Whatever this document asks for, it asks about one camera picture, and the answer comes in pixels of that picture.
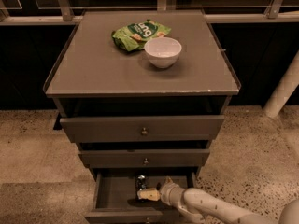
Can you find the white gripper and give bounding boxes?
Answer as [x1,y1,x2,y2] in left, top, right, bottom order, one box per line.
[137,176,185,207]

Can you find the silver blue redbull can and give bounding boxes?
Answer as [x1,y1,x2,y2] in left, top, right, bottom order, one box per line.
[136,175,147,190]

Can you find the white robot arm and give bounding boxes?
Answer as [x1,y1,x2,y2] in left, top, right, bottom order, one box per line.
[137,176,299,224]

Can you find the grey middle drawer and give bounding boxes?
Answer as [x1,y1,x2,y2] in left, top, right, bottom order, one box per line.
[79,149,209,168]

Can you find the grey drawer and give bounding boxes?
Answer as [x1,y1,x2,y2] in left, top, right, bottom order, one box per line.
[85,170,192,224]
[61,115,224,143]
[79,149,209,168]

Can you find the grey bottom drawer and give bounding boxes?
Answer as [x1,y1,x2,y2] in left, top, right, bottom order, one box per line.
[85,170,192,224]

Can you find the grey top drawer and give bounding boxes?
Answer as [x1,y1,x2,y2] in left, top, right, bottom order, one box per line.
[61,115,224,143]

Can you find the grey drawer cabinet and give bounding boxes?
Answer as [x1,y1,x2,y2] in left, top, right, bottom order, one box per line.
[42,10,242,224]

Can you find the white ceramic bowl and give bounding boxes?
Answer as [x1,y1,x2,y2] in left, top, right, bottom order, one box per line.
[144,37,182,68]

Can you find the green chip bag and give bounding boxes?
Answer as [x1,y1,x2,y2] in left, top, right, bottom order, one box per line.
[111,20,171,52]

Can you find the white diagonal post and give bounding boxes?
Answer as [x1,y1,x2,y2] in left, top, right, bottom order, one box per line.
[263,51,299,118]

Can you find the metal railing frame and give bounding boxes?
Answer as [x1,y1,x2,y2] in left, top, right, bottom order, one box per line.
[0,0,299,24]

